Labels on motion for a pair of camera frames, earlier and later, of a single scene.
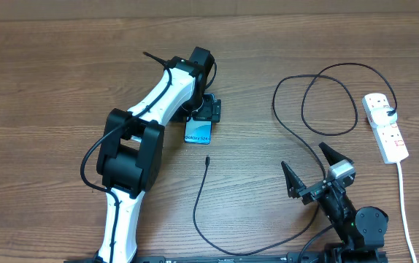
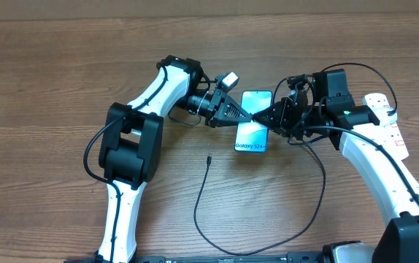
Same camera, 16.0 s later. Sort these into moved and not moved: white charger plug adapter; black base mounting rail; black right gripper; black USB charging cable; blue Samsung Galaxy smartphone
Moved: blue Samsung Galaxy smartphone; black USB charging cable; black right gripper
Not moved: white charger plug adapter; black base mounting rail
